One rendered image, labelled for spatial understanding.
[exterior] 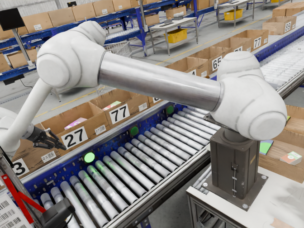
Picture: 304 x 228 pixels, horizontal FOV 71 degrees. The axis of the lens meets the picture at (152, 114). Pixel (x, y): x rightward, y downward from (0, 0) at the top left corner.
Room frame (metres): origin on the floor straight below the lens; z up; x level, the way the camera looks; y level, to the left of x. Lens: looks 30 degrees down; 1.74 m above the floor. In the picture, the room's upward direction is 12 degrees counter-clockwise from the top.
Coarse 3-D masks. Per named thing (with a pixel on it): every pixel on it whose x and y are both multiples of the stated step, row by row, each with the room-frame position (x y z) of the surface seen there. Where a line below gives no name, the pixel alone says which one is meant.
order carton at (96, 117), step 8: (80, 104) 1.60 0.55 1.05; (88, 104) 1.63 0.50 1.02; (64, 112) 1.52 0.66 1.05; (72, 112) 1.55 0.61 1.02; (80, 112) 1.58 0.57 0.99; (88, 112) 1.62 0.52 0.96; (96, 112) 1.54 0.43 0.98; (48, 120) 1.45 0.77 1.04; (56, 120) 1.48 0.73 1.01; (64, 120) 1.51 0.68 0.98; (72, 120) 1.54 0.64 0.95; (88, 120) 1.32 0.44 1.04; (96, 120) 1.35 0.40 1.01; (104, 120) 1.38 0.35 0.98; (56, 128) 1.47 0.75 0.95; (64, 128) 1.49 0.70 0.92; (72, 128) 1.26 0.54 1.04; (88, 128) 1.31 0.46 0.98; (88, 136) 1.30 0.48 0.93; (96, 136) 1.33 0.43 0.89; (80, 144) 1.26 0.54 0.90; (64, 152) 1.20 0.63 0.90
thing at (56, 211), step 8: (64, 200) 0.61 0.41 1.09; (56, 208) 0.58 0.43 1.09; (64, 208) 0.57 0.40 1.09; (72, 208) 0.58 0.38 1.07; (48, 216) 0.55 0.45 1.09; (56, 216) 0.55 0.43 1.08; (64, 216) 0.56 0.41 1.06; (48, 224) 0.53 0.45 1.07; (56, 224) 0.54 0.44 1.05; (64, 224) 0.56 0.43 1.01
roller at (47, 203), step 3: (42, 195) 1.00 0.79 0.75; (45, 195) 1.00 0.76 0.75; (48, 195) 1.00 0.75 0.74; (42, 198) 0.98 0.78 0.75; (45, 198) 0.97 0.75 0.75; (48, 198) 0.97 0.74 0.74; (42, 201) 0.96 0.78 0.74; (45, 201) 0.95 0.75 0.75; (48, 201) 0.94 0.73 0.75; (51, 201) 0.95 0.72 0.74; (45, 204) 0.93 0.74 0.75; (48, 204) 0.92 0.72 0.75; (51, 204) 0.92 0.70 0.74; (45, 207) 0.91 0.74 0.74; (48, 207) 0.90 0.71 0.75
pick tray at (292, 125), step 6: (288, 108) 1.28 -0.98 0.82; (294, 108) 1.25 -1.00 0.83; (300, 108) 1.22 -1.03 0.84; (288, 114) 1.27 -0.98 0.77; (294, 114) 1.24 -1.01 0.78; (300, 114) 1.22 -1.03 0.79; (294, 120) 1.21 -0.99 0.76; (300, 120) 1.19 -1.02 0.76; (288, 126) 1.16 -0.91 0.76; (294, 126) 1.14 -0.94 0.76; (300, 126) 1.13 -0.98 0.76; (294, 132) 1.01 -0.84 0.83; (300, 132) 0.99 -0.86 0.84
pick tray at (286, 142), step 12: (288, 132) 1.01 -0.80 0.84; (276, 144) 1.01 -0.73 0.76; (288, 144) 0.99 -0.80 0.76; (300, 144) 0.95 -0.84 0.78; (264, 156) 0.86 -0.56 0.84; (276, 156) 0.91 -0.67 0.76; (264, 168) 0.85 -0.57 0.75; (276, 168) 0.80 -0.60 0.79; (288, 168) 0.76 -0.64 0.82; (300, 168) 0.72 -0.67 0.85; (300, 180) 0.71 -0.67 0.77
